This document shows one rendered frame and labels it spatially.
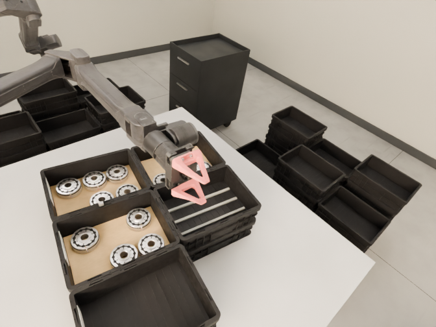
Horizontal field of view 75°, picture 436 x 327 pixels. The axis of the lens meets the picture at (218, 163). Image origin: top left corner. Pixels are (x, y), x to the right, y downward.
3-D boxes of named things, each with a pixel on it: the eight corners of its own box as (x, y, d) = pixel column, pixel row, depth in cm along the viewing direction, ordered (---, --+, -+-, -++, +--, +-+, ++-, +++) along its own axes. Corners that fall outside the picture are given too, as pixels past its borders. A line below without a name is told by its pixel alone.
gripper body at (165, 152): (193, 180, 67) (175, 162, 71) (196, 147, 61) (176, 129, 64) (169, 191, 64) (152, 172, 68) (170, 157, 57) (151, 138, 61)
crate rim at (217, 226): (181, 245, 110) (181, 242, 108) (152, 191, 127) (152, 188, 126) (262, 209, 128) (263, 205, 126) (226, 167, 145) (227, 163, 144)
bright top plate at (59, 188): (58, 198, 124) (57, 196, 124) (54, 181, 130) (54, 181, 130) (82, 191, 129) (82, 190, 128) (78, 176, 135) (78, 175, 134)
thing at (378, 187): (389, 221, 235) (423, 184, 204) (373, 240, 218) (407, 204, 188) (346, 191, 254) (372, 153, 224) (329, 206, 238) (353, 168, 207)
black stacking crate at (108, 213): (75, 306, 98) (68, 292, 91) (59, 238, 116) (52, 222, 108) (180, 257, 116) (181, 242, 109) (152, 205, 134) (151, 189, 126)
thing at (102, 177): (86, 190, 129) (85, 189, 129) (80, 176, 135) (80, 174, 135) (108, 182, 134) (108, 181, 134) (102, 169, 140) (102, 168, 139)
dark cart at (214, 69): (191, 145, 294) (199, 61, 233) (167, 123, 316) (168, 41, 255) (234, 127, 328) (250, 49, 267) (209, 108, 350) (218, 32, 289)
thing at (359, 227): (367, 248, 213) (392, 220, 190) (347, 271, 196) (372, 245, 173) (322, 212, 232) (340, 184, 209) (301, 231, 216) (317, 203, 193)
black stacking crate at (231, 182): (180, 257, 117) (181, 242, 109) (153, 205, 134) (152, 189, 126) (257, 221, 135) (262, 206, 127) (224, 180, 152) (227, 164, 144)
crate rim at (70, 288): (69, 295, 92) (67, 292, 90) (52, 224, 109) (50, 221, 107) (181, 245, 110) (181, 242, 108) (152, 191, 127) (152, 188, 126)
